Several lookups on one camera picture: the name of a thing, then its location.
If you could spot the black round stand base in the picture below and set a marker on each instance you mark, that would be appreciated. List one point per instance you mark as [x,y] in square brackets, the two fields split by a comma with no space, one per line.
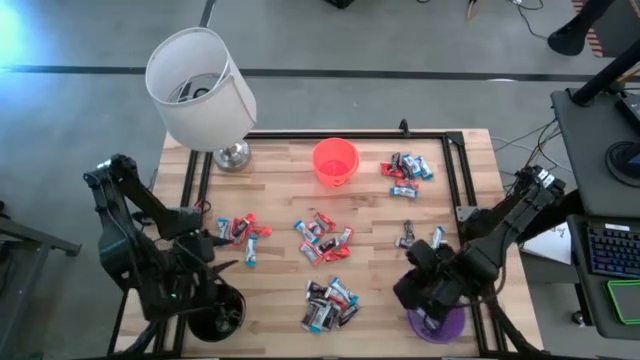
[620,165]

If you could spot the purple plastic bucket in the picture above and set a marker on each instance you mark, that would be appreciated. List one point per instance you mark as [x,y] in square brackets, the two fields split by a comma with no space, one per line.
[450,330]

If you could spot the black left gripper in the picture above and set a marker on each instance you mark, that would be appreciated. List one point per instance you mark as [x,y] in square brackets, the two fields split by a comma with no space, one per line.
[197,252]

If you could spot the person's leg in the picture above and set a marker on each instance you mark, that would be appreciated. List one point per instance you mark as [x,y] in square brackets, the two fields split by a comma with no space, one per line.
[567,37]

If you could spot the black backlit keyboard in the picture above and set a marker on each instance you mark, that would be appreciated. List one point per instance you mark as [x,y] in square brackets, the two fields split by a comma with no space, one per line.
[615,250]

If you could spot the grey metal bench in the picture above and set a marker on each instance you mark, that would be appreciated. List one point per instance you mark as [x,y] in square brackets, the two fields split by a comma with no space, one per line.
[50,241]

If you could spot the black plastic bucket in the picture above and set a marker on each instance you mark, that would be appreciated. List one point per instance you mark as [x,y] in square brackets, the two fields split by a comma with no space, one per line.
[225,320]

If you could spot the white shade silver table lamp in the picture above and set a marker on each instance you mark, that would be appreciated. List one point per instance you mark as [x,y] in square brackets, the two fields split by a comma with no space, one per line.
[200,110]

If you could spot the white orange candy pack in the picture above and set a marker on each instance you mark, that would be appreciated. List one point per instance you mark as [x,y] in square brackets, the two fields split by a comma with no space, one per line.
[345,235]

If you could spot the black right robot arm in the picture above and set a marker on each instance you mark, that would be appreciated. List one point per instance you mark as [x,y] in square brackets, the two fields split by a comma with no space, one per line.
[520,215]

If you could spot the orange white Reese's pack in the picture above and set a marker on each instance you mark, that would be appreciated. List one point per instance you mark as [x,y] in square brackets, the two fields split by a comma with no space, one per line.
[311,253]

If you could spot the black frame clamp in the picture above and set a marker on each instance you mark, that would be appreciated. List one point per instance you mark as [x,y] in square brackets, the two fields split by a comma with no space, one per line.
[404,127]

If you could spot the white paper sheet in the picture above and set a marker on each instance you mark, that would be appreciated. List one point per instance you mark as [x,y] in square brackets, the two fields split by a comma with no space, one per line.
[550,245]

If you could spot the red striped mat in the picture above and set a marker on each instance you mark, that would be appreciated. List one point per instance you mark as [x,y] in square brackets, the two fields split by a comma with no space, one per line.
[595,40]

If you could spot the grey keyboard desk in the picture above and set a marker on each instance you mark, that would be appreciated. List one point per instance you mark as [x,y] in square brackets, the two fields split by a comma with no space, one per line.
[595,300]

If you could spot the black aluminium table frame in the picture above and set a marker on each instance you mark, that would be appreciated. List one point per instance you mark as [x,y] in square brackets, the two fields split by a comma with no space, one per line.
[350,135]

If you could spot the black desk caster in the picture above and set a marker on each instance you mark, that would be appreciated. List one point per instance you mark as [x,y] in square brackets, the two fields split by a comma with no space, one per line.
[579,318]

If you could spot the small pink white candy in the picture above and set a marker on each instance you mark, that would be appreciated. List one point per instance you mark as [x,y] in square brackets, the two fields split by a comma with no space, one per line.
[315,229]

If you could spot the black desk device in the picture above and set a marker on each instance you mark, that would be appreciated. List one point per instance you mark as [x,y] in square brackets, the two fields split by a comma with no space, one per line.
[631,112]

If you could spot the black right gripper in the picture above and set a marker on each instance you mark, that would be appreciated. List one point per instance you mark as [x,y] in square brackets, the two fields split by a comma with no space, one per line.
[430,270]

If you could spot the green edged black pad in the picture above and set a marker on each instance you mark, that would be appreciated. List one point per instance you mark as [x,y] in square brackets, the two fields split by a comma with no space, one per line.
[627,300]

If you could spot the grey corner bracket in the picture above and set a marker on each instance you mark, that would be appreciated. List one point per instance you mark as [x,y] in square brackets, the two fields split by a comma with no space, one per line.
[464,214]

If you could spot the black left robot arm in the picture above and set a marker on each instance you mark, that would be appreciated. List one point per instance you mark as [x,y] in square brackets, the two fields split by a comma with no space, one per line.
[150,205]

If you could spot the black round pole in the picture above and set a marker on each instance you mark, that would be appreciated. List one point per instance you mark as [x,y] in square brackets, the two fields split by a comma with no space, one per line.
[610,70]

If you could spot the orange pumpkin face bucket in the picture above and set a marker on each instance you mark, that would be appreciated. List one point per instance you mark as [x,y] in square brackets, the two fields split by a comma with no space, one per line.
[335,162]

